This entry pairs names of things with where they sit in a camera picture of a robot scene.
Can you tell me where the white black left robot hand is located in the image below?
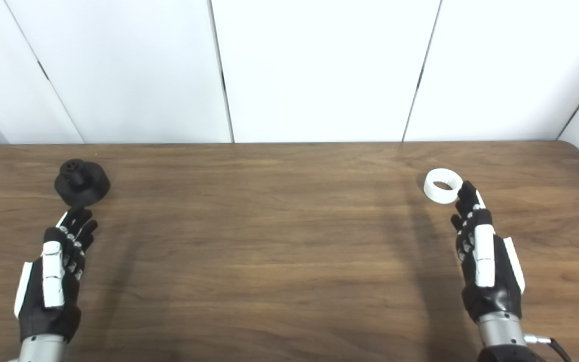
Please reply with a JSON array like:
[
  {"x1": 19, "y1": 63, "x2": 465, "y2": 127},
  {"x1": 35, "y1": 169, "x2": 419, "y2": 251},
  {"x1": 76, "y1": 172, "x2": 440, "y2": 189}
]
[{"x1": 14, "y1": 206, "x2": 98, "y2": 343}]

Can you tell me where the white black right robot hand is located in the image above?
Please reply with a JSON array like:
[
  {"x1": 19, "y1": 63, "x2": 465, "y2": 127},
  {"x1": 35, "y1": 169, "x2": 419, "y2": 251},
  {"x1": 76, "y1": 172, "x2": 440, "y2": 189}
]
[{"x1": 450, "y1": 181, "x2": 526, "y2": 323}]

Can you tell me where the white ring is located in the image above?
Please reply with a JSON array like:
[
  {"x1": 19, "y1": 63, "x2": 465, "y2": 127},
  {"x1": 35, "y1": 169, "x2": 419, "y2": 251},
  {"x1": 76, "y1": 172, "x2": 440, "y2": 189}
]
[{"x1": 423, "y1": 168, "x2": 464, "y2": 205}]

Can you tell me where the round black part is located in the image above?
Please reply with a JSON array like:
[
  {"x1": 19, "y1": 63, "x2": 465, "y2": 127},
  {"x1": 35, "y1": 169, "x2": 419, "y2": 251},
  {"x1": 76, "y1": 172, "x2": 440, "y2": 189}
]
[{"x1": 54, "y1": 159, "x2": 111, "y2": 208}]

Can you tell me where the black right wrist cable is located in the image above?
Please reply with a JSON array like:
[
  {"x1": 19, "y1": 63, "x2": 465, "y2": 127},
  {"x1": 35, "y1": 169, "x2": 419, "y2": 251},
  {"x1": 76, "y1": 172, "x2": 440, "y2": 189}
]
[{"x1": 523, "y1": 334, "x2": 572, "y2": 362}]

